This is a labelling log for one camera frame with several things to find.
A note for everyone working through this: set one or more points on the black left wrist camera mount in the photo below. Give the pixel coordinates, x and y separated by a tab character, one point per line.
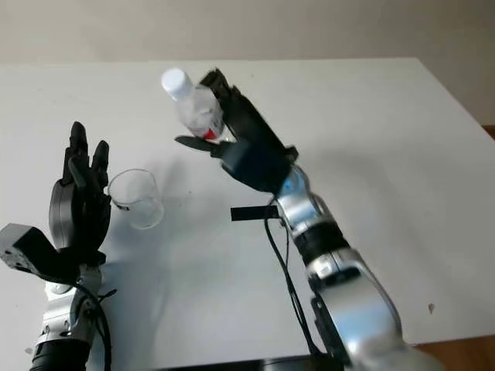
27	247

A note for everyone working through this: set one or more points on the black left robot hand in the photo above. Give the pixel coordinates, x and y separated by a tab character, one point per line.
77	216

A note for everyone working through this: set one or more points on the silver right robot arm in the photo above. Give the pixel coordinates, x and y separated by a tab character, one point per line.
356	305

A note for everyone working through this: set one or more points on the clear plastic water bottle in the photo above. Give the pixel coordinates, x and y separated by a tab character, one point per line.
193	106

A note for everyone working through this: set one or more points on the black tape strip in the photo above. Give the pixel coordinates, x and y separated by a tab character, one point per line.
251	213

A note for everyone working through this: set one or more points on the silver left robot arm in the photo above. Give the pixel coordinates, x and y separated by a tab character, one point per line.
62	317

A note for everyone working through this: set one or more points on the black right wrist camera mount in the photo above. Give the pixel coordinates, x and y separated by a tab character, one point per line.
257	166

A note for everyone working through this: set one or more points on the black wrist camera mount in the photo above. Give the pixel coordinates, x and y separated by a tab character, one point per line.
257	166
27	247

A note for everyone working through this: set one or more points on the clear glass cup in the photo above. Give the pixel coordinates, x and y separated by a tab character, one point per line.
145	208

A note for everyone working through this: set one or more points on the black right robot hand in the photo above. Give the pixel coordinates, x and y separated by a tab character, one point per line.
251	123

